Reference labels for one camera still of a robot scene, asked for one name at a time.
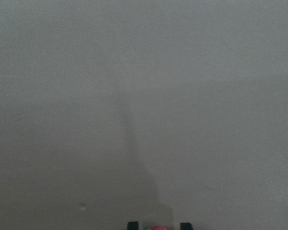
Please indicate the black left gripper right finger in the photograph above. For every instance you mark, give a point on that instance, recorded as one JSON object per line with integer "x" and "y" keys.
{"x": 186, "y": 226}

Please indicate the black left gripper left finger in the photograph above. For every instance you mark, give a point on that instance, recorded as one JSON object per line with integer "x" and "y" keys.
{"x": 133, "y": 225}

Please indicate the red strawberry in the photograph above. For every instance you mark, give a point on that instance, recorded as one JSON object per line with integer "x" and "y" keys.
{"x": 159, "y": 228}

